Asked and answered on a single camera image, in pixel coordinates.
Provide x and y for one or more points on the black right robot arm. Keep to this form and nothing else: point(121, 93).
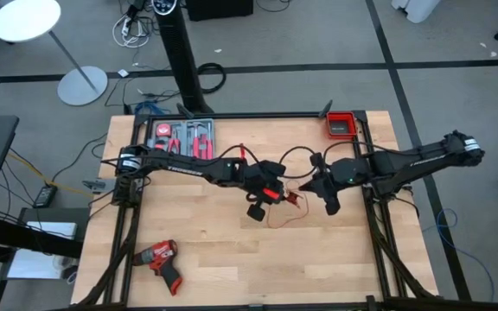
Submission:
point(426, 160)

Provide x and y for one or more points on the black side stand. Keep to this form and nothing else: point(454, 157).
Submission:
point(54, 214)

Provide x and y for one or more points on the small white adapter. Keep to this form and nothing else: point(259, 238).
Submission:
point(123, 72)

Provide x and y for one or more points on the black tower fan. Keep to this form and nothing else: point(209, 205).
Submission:
point(180, 52)

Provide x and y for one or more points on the black box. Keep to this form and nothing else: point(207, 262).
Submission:
point(218, 8)

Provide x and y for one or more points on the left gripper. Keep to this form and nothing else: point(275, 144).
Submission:
point(266, 177)

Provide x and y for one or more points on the black power adapter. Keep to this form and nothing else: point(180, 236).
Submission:
point(46, 196)

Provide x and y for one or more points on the grey tool kit case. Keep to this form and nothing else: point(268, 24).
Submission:
point(183, 129)

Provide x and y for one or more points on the white flat box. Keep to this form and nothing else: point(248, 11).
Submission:
point(52, 229)

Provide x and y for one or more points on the white plastic container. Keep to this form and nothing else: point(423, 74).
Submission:
point(417, 8)

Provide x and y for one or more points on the black aluminium rig frame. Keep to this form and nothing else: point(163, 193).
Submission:
point(275, 115)

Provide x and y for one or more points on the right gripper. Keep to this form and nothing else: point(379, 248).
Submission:
point(329, 183)

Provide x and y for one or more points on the white round side table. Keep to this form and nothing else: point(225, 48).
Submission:
point(26, 19)

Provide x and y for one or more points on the red tape measure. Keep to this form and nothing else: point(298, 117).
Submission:
point(163, 130)

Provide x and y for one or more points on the small red plastic bin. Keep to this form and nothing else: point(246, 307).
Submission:
point(328, 125)

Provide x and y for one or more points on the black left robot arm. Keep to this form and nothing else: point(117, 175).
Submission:
point(180, 166)

